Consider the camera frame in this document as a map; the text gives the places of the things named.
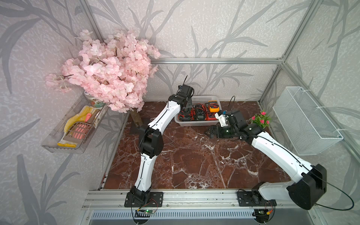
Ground white plastic basket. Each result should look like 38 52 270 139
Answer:
174 95 222 127

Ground clear acrylic wall shelf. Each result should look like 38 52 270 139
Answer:
41 95 109 154

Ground dark grey green multimeter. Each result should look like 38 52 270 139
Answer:
193 104 207 121

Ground pink cherry blossom tree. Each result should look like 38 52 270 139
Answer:
45 30 161 113

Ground black metal tree base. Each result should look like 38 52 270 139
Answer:
129 117 151 134

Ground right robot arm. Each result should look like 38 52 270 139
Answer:
206 111 330 210

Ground small potted pink flowers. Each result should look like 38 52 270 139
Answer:
251 111 272 128

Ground yellow mesh item on shelf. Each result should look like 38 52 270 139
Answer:
64 106 94 133

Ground brown pink slotted tool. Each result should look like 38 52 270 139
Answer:
64 122 92 143

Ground white wire wall basket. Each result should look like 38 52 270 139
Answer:
273 86 344 156

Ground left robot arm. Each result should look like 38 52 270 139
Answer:
125 84 194 208

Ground large red multimeter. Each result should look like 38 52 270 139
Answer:
206 110 219 121

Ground yellow multimeter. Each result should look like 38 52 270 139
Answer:
208 100 220 113

